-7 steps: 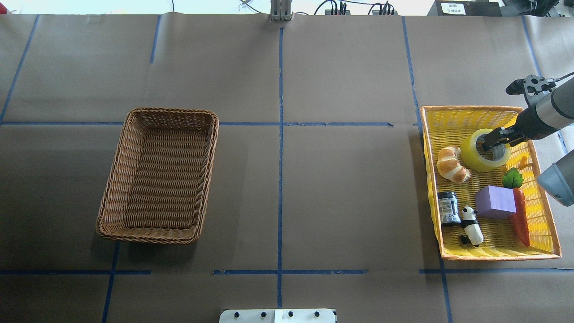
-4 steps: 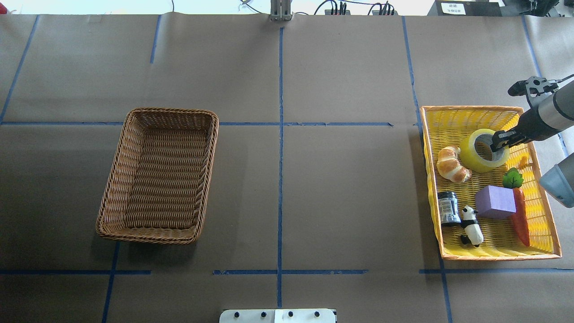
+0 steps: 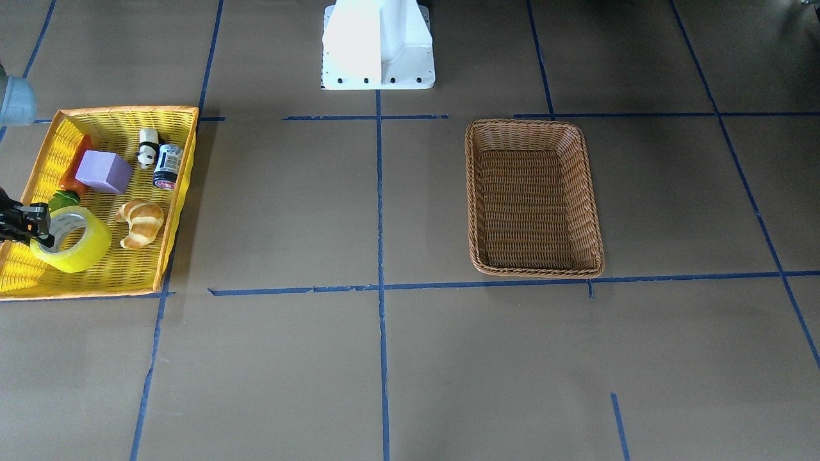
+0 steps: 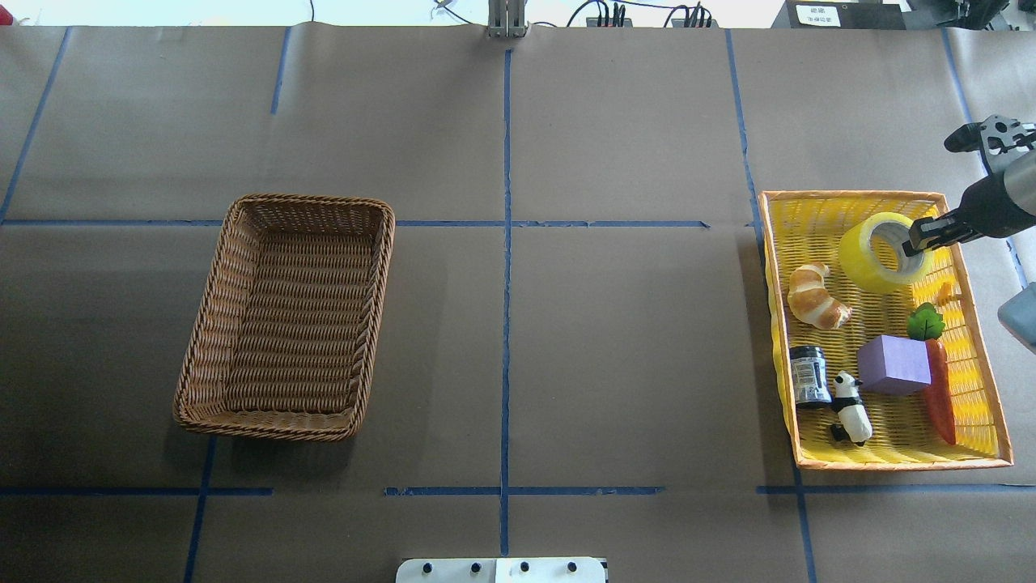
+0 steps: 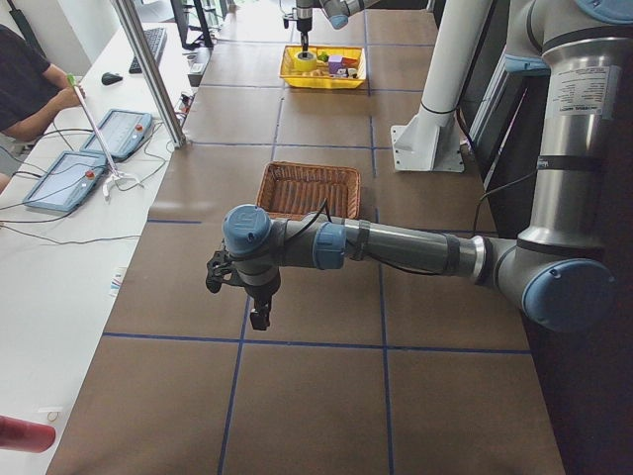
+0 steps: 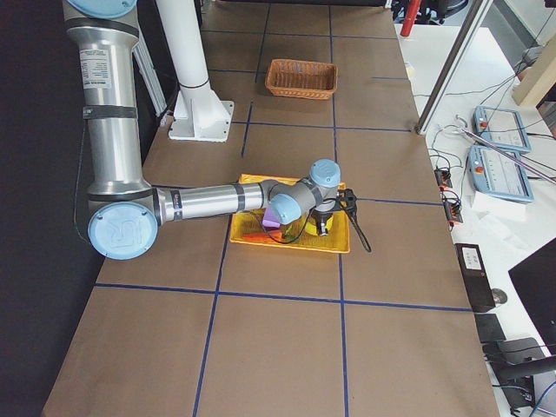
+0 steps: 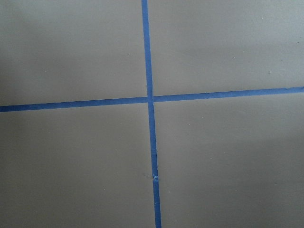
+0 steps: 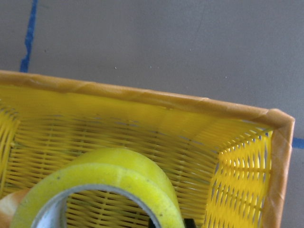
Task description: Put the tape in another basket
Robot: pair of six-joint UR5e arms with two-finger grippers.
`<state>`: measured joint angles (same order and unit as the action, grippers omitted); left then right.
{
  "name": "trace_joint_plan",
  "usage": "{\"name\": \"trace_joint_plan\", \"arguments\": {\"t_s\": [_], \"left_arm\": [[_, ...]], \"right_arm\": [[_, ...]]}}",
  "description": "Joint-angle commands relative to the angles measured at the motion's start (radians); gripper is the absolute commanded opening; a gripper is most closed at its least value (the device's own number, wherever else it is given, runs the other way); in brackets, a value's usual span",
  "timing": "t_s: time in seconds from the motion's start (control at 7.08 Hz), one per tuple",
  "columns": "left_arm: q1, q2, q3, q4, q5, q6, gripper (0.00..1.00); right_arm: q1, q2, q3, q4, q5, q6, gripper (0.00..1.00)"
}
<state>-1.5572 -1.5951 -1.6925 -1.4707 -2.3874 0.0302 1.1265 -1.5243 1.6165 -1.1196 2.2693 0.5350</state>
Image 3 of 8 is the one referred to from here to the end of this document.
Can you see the blue white small can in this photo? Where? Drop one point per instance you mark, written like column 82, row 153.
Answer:
column 168, row 166

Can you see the panda toy figure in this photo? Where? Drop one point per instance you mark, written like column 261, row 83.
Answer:
column 148, row 148

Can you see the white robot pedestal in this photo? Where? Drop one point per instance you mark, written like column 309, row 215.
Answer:
column 377, row 45

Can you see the yellow tape roll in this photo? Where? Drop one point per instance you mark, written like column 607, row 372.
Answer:
column 80, row 240

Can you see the purple foam block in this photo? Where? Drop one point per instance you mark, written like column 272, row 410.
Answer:
column 104, row 172

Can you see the brown wicker basket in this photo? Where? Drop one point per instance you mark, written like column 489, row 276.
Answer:
column 531, row 204

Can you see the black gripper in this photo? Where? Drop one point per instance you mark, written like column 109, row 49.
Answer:
column 25, row 221

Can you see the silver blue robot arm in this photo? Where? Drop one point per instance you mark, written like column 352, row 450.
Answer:
column 18, row 107

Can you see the yellow plastic basket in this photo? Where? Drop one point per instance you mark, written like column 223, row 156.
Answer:
column 122, row 272

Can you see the toy croissant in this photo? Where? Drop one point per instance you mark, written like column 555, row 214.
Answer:
column 144, row 220

